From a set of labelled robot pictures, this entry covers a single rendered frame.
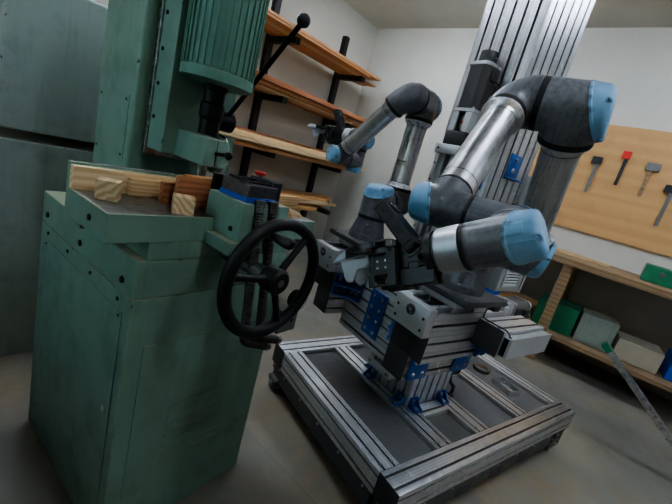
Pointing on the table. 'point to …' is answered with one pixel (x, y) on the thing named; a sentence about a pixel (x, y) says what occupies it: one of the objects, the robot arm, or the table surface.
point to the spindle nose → (211, 109)
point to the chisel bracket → (200, 149)
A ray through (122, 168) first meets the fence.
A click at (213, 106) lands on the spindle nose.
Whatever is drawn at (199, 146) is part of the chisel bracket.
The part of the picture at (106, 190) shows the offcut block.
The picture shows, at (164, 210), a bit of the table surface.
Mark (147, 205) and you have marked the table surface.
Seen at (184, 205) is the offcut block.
